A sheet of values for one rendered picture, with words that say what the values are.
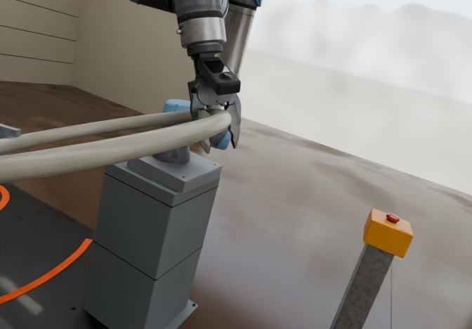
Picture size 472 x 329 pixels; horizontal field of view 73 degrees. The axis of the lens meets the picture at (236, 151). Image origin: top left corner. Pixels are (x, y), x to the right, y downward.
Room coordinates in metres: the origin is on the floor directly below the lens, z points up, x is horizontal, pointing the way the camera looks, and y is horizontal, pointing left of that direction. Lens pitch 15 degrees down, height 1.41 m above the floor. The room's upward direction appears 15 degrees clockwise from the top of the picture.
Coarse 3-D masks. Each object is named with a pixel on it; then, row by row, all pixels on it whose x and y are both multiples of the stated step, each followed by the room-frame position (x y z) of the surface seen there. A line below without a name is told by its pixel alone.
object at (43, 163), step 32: (64, 128) 0.70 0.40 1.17; (96, 128) 0.73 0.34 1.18; (128, 128) 0.76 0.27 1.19; (192, 128) 0.41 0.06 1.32; (224, 128) 0.49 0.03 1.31; (0, 160) 0.30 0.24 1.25; (32, 160) 0.31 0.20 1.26; (64, 160) 0.31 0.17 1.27; (96, 160) 0.33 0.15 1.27; (128, 160) 0.35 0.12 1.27
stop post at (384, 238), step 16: (368, 224) 0.92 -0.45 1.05; (384, 224) 0.89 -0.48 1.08; (400, 224) 0.92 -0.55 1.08; (368, 240) 0.89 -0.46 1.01; (384, 240) 0.88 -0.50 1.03; (400, 240) 0.86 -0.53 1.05; (368, 256) 0.90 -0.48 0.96; (384, 256) 0.89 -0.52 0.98; (400, 256) 0.86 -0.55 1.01; (368, 272) 0.90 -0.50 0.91; (384, 272) 0.88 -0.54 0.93; (352, 288) 0.91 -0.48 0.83; (368, 288) 0.89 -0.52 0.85; (352, 304) 0.90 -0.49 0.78; (368, 304) 0.89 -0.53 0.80; (336, 320) 0.91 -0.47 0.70; (352, 320) 0.89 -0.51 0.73
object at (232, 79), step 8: (200, 64) 0.63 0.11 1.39; (208, 64) 0.62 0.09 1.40; (216, 64) 0.62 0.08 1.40; (224, 64) 0.63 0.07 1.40; (200, 72) 0.63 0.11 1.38; (208, 72) 0.59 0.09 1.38; (216, 72) 0.59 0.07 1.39; (224, 72) 0.59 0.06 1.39; (232, 72) 0.60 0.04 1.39; (208, 80) 0.60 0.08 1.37; (216, 80) 0.56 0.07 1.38; (224, 80) 0.57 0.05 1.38; (232, 80) 0.57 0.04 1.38; (216, 88) 0.56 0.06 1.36; (224, 88) 0.56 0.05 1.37; (232, 88) 0.57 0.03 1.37
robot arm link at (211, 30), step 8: (184, 24) 0.63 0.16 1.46; (192, 24) 0.62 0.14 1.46; (200, 24) 0.62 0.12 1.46; (208, 24) 0.62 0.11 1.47; (216, 24) 0.64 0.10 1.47; (176, 32) 0.64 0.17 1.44; (184, 32) 0.63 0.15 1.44; (192, 32) 0.62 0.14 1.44; (200, 32) 0.62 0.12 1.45; (208, 32) 0.62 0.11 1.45; (216, 32) 0.63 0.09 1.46; (224, 32) 0.66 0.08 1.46; (184, 40) 0.63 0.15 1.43; (192, 40) 0.62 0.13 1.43; (200, 40) 0.62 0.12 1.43; (208, 40) 0.62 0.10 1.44; (216, 40) 0.63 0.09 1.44; (224, 40) 0.65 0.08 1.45; (184, 48) 0.66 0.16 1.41
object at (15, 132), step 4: (0, 124) 0.62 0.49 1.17; (0, 128) 0.61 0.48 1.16; (4, 128) 0.61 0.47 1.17; (8, 128) 0.61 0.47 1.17; (12, 128) 0.62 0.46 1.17; (0, 132) 0.61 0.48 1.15; (4, 132) 0.61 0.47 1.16; (8, 132) 0.61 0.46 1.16; (12, 132) 0.61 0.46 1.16; (16, 132) 0.61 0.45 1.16; (0, 136) 0.61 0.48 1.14; (4, 136) 0.61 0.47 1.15; (8, 136) 0.61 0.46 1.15; (16, 136) 0.61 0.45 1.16; (8, 152) 0.59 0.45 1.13; (12, 152) 0.60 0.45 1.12; (16, 152) 0.61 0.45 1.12
